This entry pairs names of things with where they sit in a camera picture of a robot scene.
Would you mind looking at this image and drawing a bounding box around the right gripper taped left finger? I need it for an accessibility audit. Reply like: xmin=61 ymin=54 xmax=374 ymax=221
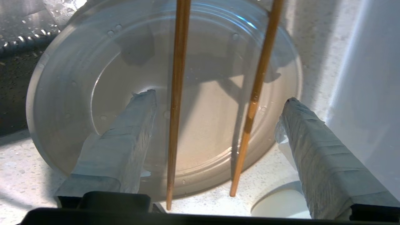
xmin=55 ymin=89 xmax=157 ymax=207

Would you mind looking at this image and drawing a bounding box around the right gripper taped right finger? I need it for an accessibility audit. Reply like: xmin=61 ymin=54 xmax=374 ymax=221
xmin=275 ymin=97 xmax=400 ymax=221

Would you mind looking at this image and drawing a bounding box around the small white round cup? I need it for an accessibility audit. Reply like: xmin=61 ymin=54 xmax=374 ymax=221
xmin=251 ymin=181 xmax=312 ymax=219

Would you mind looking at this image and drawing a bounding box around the brown wooden chopstick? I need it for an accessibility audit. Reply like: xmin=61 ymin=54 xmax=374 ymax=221
xmin=230 ymin=0 xmax=284 ymax=198
xmin=166 ymin=0 xmax=192 ymax=211

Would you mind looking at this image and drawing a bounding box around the white round plate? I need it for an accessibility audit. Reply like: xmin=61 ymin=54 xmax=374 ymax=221
xmin=26 ymin=0 xmax=303 ymax=201

